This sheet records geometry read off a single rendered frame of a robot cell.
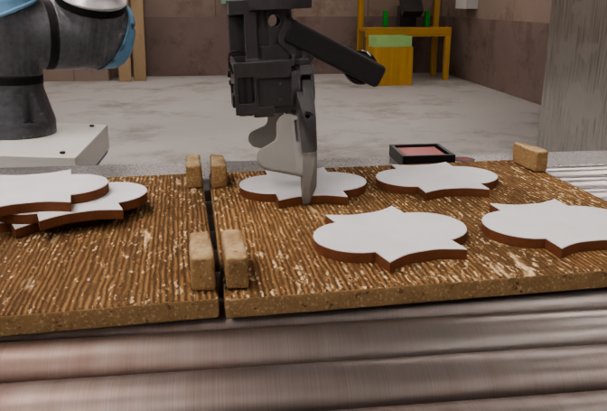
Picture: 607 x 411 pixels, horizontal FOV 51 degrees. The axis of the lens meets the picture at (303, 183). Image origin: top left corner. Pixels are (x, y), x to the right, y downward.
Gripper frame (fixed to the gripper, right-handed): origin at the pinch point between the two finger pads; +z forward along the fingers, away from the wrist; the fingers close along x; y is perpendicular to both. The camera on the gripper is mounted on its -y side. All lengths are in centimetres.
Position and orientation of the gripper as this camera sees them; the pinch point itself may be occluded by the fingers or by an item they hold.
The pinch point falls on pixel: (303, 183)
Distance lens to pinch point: 70.6
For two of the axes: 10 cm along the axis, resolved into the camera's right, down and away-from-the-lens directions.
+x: 1.7, 2.7, -9.5
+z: 0.3, 9.6, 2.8
